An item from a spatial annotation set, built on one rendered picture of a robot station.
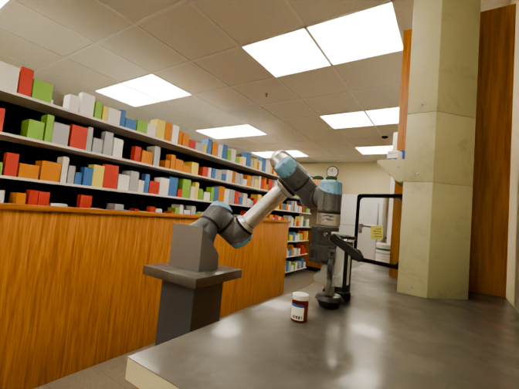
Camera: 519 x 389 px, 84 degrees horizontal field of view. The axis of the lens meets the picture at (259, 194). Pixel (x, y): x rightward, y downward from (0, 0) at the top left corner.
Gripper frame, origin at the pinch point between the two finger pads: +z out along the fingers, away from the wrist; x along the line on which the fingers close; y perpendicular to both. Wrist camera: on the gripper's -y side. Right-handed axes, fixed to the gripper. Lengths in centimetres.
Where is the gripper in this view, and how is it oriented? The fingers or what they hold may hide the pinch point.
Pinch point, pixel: (330, 289)
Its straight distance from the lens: 100.9
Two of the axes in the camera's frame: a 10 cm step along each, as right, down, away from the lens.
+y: -9.5, -0.7, 3.0
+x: -3.0, -0.9, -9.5
